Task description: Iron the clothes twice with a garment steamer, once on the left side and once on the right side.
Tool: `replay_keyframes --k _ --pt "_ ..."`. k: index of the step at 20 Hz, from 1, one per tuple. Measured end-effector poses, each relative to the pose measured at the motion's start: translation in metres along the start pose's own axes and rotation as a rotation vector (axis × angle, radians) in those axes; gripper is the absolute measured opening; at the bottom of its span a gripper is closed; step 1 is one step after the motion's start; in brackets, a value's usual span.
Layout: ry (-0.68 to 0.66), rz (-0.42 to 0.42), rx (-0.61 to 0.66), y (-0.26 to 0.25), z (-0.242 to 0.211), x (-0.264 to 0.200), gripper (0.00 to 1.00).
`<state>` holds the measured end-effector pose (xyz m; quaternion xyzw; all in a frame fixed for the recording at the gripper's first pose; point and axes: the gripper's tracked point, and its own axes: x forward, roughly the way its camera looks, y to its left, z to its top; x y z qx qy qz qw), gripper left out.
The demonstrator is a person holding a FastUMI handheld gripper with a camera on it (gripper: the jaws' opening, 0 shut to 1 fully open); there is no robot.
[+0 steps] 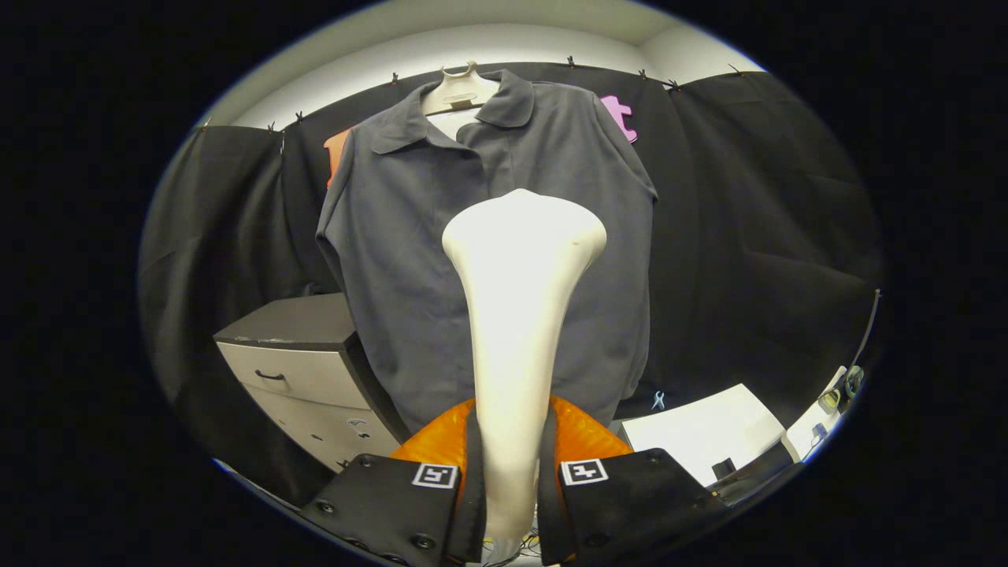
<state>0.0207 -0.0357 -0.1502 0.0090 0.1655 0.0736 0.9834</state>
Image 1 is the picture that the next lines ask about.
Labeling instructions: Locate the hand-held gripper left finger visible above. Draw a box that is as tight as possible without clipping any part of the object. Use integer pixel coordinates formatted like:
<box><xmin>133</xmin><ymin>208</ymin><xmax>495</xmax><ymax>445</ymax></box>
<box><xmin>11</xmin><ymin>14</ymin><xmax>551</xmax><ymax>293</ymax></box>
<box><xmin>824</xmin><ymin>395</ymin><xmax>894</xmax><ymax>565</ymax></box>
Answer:
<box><xmin>303</xmin><ymin>396</ymin><xmax>487</xmax><ymax>566</ymax></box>

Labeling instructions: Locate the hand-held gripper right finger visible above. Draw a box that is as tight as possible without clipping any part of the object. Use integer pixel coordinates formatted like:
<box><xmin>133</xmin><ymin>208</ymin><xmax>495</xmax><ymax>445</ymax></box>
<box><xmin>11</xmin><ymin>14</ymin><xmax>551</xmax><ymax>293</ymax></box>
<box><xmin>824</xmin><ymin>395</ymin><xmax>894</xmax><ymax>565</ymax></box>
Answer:
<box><xmin>538</xmin><ymin>394</ymin><xmax>729</xmax><ymax>566</ymax></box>

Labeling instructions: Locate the white garment steamer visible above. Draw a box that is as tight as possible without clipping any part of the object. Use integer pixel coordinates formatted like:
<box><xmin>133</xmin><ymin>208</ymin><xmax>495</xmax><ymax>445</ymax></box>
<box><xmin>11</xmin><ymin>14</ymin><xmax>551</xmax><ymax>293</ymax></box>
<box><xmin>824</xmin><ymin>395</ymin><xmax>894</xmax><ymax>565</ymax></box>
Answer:
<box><xmin>441</xmin><ymin>189</ymin><xmax>609</xmax><ymax>548</ymax></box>

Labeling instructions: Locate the grey button shirt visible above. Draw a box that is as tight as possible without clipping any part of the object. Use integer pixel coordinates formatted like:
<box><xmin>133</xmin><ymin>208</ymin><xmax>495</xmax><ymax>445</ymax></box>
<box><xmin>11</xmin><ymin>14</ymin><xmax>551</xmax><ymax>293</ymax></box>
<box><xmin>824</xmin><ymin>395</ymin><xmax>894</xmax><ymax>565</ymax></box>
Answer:
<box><xmin>315</xmin><ymin>69</ymin><xmax>659</xmax><ymax>434</ymax></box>

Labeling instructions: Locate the white square table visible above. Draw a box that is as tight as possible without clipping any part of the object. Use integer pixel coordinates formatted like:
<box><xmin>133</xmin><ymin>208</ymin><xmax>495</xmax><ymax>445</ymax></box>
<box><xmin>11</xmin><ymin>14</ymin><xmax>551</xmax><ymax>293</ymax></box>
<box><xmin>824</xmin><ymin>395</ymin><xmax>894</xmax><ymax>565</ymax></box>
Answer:
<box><xmin>621</xmin><ymin>384</ymin><xmax>788</xmax><ymax>487</ymax></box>

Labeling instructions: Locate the grey drawer cabinet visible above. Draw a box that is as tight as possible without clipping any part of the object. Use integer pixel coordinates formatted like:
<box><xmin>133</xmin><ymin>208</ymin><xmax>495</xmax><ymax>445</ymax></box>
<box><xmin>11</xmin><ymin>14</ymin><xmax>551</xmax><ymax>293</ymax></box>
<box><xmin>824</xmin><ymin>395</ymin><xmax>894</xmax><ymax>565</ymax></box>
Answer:
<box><xmin>213</xmin><ymin>293</ymin><xmax>410</xmax><ymax>473</ymax></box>

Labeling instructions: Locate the black desk stand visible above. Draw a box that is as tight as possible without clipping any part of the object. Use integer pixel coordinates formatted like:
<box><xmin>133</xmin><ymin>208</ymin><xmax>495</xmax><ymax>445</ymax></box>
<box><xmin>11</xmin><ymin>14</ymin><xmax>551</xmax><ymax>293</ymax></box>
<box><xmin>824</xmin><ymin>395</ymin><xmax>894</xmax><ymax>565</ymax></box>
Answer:
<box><xmin>841</xmin><ymin>288</ymin><xmax>883</xmax><ymax>398</ymax></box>

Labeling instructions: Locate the white mannequin torso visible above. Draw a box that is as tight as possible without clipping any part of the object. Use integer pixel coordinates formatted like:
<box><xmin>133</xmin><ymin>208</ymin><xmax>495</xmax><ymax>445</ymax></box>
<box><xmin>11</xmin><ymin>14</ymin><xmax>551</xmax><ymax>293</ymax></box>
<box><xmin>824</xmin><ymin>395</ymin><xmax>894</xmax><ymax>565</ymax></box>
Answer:
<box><xmin>421</xmin><ymin>61</ymin><xmax>501</xmax><ymax>143</ymax></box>

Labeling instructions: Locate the row of black cloth clips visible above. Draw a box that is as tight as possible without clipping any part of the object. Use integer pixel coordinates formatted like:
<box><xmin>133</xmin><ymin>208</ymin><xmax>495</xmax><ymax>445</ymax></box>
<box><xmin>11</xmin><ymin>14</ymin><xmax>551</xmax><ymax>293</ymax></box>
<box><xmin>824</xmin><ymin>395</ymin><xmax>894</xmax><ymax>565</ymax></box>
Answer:
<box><xmin>201</xmin><ymin>55</ymin><xmax>745</xmax><ymax>133</ymax></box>

